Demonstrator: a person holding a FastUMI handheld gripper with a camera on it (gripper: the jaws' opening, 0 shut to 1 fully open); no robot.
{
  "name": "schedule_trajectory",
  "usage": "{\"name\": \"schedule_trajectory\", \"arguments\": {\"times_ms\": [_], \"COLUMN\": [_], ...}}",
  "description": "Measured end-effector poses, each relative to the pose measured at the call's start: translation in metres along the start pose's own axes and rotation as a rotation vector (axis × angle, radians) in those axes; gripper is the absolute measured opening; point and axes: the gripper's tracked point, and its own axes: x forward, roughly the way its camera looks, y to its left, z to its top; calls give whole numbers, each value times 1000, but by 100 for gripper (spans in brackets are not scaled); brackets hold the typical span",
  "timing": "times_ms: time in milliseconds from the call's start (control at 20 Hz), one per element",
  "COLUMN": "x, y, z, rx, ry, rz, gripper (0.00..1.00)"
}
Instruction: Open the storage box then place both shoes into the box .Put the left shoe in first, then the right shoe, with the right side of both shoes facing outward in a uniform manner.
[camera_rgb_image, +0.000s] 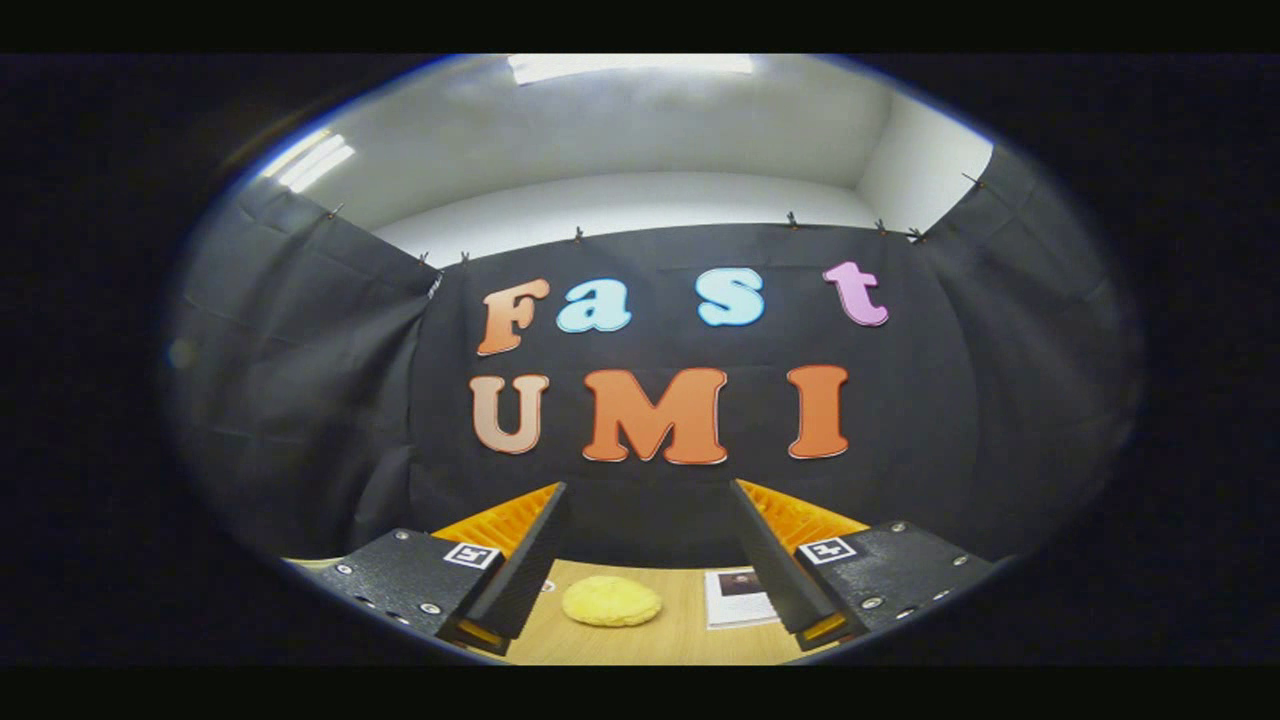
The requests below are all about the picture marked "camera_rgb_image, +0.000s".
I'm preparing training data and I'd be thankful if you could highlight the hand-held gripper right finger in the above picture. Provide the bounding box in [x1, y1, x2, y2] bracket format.
[730, 478, 996, 651]

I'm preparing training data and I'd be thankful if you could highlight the white printed booklet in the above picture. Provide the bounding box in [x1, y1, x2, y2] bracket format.
[703, 567, 781, 631]

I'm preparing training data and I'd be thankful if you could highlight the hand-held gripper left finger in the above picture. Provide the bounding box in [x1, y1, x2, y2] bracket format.
[285, 482, 569, 656]

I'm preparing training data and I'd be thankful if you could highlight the yellow round plush cushion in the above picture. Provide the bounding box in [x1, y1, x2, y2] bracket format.
[562, 575, 663, 629]

